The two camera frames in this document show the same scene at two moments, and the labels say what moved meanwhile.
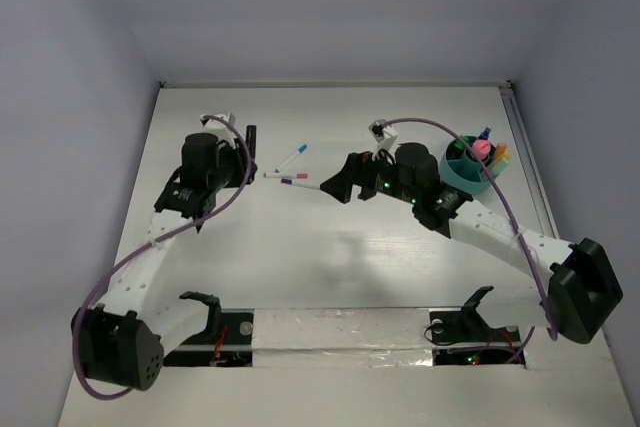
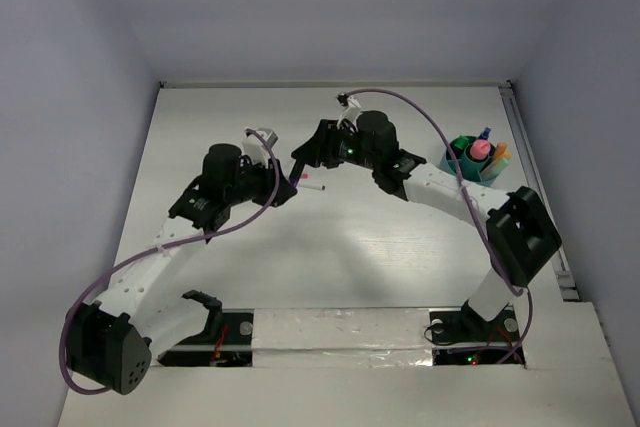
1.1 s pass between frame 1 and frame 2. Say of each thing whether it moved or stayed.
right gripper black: moved
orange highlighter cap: stayed
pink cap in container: stayed
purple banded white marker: stayed
